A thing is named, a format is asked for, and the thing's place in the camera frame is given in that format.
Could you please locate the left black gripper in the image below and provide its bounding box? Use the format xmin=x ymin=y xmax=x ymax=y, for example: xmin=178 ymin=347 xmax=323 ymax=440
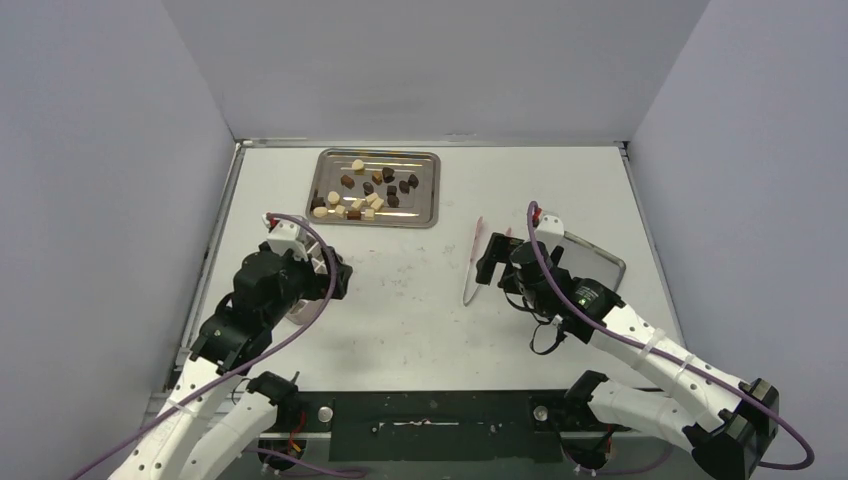
xmin=265 ymin=245 xmax=352 ymax=325

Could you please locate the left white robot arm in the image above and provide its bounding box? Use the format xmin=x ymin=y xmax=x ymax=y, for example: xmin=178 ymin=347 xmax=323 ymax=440
xmin=110 ymin=222 xmax=353 ymax=479

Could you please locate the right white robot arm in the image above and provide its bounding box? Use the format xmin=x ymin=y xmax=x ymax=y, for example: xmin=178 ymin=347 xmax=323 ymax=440
xmin=475 ymin=233 xmax=779 ymax=479

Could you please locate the steel chocolate tray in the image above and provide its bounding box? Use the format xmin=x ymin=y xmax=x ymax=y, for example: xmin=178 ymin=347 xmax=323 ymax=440
xmin=306 ymin=148 xmax=441 ymax=228

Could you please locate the cream heart chocolate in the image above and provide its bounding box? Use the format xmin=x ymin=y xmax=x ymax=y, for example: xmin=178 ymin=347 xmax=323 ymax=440
xmin=351 ymin=159 xmax=365 ymax=175

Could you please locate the dark heart chocolate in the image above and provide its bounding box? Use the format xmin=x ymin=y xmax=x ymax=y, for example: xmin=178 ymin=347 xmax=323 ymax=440
xmin=381 ymin=167 xmax=395 ymax=184

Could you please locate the metal tin lid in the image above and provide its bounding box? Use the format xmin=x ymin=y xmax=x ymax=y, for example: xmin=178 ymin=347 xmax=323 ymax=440
xmin=550 ymin=231 xmax=626 ymax=291

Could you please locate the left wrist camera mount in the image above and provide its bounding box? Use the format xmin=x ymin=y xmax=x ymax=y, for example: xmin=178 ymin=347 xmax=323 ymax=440
xmin=263 ymin=213 xmax=310 ymax=261

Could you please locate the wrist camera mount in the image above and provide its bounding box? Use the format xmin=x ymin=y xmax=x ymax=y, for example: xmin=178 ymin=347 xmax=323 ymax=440
xmin=533 ymin=209 xmax=565 ymax=254
xmin=263 ymin=213 xmax=310 ymax=261

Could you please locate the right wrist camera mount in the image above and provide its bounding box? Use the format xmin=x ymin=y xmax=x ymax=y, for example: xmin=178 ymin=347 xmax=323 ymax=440
xmin=533 ymin=209 xmax=565 ymax=254

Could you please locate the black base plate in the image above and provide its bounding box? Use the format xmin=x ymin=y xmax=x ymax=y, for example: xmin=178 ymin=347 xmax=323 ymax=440
xmin=259 ymin=390 xmax=610 ymax=463

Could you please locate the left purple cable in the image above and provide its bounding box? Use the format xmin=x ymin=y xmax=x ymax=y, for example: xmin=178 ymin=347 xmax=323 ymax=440
xmin=66 ymin=213 xmax=340 ymax=480

